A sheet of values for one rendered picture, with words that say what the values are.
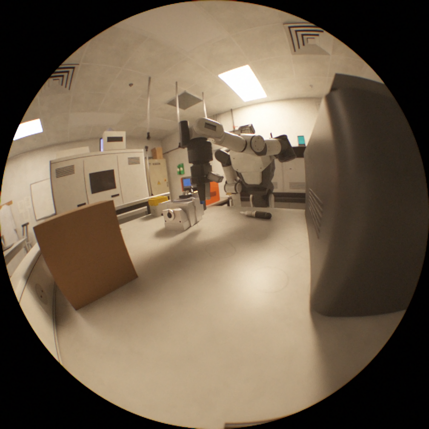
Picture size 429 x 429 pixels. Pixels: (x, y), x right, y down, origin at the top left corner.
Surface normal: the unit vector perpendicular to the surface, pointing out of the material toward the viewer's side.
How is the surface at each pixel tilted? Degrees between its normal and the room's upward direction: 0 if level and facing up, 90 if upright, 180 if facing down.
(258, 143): 109
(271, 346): 0
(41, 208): 90
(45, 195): 90
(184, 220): 90
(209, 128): 90
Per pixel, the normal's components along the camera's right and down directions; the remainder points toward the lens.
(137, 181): 0.84, 0.06
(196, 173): -0.35, 0.29
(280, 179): -0.54, 0.28
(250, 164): -0.55, 0.61
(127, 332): -0.11, -0.96
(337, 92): -0.95, 0.18
